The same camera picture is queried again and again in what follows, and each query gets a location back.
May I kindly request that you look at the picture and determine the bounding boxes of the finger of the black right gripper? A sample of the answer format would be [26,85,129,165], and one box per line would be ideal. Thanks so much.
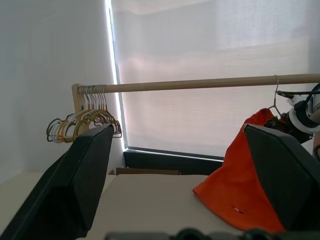
[276,90,310,98]

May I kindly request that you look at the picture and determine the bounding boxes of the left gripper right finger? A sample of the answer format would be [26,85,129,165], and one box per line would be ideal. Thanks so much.
[243,124,320,232]

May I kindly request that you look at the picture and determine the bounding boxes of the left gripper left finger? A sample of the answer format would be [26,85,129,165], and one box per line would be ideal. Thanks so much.
[0,124,115,240]

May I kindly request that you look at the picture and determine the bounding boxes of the olive wire hanger silver hook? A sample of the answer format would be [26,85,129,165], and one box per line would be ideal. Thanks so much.
[271,74,283,119]

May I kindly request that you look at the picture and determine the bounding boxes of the orange shorts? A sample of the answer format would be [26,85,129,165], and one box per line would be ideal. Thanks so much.
[191,107,287,232]

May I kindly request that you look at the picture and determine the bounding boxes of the brown cardboard box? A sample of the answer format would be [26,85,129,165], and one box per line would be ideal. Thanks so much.
[107,167,181,176]

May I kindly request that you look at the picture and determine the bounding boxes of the white roller blind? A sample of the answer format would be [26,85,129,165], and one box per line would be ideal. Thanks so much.
[109,0,320,161]

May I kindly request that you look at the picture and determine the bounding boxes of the wooden clothes rack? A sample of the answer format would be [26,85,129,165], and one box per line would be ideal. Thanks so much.
[71,73,320,137]

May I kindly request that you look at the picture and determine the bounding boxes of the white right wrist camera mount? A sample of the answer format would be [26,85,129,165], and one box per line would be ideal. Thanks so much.
[286,96,320,133]

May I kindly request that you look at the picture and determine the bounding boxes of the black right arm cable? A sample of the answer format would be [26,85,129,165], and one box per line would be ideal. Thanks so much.
[308,83,320,101]

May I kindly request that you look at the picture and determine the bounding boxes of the bunch of wire hangers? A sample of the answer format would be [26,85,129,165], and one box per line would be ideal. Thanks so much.
[49,86,111,144]

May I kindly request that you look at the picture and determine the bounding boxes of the dark green wire hanger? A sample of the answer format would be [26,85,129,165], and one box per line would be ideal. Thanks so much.
[46,86,107,143]

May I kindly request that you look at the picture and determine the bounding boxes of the brown wire hanger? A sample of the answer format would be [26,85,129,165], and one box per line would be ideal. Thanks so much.
[93,86,123,138]

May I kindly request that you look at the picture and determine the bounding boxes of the dark window frame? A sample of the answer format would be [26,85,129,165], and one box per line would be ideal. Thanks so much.
[123,147,225,176]

